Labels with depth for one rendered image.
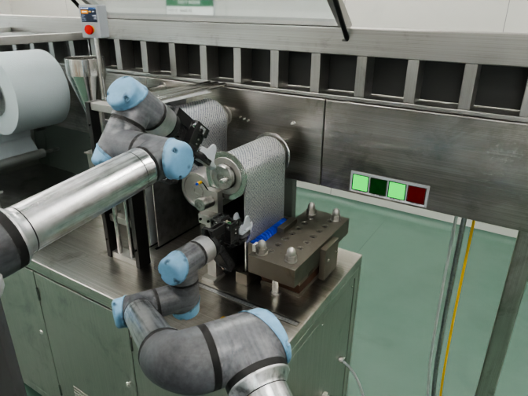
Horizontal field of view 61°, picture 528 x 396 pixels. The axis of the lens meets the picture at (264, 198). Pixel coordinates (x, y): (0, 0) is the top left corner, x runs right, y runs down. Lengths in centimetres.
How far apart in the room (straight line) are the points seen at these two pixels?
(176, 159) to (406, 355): 204
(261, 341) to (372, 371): 173
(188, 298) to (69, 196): 54
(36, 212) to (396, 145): 104
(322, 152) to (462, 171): 44
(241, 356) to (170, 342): 12
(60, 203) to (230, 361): 37
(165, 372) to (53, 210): 32
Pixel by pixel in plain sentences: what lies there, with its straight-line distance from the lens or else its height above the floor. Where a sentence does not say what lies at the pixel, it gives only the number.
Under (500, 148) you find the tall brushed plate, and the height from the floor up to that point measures 136.
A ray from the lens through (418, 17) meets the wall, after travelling 377.
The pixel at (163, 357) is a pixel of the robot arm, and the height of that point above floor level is 117.
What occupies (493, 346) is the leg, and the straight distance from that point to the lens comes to 185.
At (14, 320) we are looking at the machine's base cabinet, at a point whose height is 49.
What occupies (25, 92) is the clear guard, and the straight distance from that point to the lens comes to 202.
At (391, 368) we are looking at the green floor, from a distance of 255.
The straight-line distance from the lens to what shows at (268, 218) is 148.
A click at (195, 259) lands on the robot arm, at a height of 113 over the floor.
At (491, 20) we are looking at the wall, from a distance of 368.
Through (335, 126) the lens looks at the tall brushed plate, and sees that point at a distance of 148.
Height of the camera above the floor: 172
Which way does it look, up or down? 24 degrees down
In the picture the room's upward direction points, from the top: 1 degrees clockwise
